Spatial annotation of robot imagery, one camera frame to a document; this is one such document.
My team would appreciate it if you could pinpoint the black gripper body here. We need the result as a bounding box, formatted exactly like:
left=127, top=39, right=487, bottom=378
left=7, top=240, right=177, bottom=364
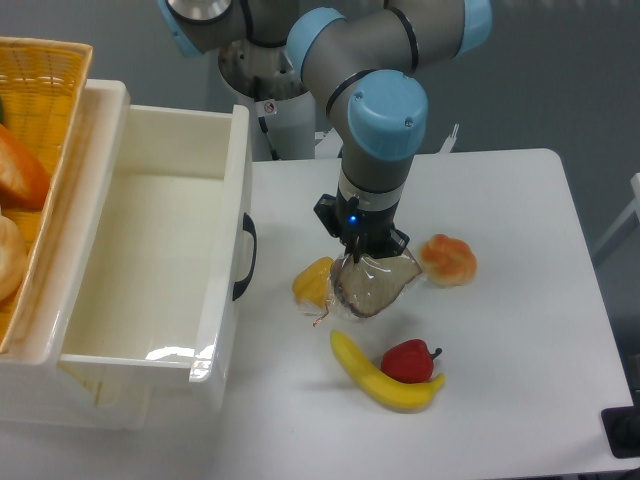
left=314, top=193, right=410, bottom=263

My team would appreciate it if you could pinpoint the bagged toast slice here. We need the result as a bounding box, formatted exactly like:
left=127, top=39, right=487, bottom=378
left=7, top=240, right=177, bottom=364
left=313, top=249, right=424, bottom=326

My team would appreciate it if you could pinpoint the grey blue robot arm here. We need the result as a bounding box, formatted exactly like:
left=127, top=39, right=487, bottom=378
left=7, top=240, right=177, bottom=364
left=158, top=1, right=493, bottom=260

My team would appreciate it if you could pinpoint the upper white open drawer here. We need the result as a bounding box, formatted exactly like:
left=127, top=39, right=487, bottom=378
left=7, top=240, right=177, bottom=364
left=61, top=106, right=251, bottom=387

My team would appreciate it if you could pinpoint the white drawer cabinet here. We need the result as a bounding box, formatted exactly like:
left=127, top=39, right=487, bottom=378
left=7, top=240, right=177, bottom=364
left=1, top=80, right=231, bottom=429

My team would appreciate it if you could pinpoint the yellow starfruit toy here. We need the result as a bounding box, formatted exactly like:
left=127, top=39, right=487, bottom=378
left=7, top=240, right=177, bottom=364
left=292, top=257, right=334, bottom=308

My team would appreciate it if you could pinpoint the orange bread roll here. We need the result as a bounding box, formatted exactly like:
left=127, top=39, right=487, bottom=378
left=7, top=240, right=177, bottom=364
left=419, top=234, right=478, bottom=288

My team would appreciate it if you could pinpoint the red bell pepper toy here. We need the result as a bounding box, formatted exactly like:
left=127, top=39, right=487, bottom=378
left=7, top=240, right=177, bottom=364
left=381, top=339, right=443, bottom=384

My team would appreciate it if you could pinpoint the yellow banana toy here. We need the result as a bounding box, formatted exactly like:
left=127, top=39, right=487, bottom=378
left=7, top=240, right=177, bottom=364
left=330, top=330, right=446, bottom=413

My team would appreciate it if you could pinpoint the black device at table edge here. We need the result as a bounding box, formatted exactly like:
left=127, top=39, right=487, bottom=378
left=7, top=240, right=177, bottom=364
left=601, top=406, right=639, bottom=459

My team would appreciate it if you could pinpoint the orange croissant in basket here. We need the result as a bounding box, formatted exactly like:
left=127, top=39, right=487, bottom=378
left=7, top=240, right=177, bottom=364
left=1, top=125, right=50, bottom=210

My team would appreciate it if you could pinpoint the pale bun in basket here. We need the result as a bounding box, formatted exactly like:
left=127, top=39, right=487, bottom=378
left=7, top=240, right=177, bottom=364
left=0, top=216, right=27, bottom=300

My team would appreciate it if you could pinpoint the yellow wicker basket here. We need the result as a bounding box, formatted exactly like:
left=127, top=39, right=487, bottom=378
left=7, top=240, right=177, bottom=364
left=1, top=37, right=93, bottom=354

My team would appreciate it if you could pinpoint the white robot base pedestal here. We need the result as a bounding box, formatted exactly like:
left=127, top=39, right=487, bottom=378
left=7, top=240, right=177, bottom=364
left=218, top=39, right=316, bottom=161

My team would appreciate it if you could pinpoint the black drawer handle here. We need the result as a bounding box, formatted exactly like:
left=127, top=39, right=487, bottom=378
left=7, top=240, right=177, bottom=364
left=232, top=213, right=258, bottom=301

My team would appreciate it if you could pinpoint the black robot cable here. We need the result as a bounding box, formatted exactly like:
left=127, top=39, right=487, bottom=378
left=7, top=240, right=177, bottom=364
left=252, top=74, right=280, bottom=162

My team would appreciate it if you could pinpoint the white frame at right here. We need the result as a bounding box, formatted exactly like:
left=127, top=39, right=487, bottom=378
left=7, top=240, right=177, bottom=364
left=591, top=173, right=639, bottom=268

